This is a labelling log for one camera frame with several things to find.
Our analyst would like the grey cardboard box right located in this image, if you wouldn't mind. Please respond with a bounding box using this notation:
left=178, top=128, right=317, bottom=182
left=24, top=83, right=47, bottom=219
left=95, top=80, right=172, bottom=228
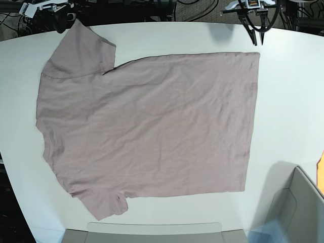
left=265, top=166, right=323, bottom=242

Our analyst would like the blue item bottom right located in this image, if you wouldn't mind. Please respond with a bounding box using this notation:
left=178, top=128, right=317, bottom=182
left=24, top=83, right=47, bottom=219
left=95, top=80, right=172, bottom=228
left=247, top=220, right=285, bottom=243

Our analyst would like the thick black cable loop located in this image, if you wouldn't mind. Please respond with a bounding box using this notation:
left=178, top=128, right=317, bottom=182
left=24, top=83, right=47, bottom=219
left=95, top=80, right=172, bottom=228
left=236, top=0, right=287, bottom=33

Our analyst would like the pink T-shirt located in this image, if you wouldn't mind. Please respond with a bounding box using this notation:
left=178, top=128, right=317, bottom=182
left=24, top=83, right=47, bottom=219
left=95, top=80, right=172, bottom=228
left=36, top=20, right=260, bottom=220

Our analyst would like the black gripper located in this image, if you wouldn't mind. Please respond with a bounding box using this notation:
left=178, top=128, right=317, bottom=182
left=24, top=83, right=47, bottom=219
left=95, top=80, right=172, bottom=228
left=52, top=10, right=68, bottom=33

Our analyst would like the orange item right edge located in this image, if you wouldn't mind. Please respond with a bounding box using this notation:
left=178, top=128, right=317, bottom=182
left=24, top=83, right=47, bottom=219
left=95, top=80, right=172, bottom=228
left=316, top=154, right=324, bottom=191

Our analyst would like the grey tray bottom edge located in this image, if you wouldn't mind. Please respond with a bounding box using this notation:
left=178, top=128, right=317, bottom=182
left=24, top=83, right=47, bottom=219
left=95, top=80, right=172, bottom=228
left=62, top=222, right=248, bottom=242

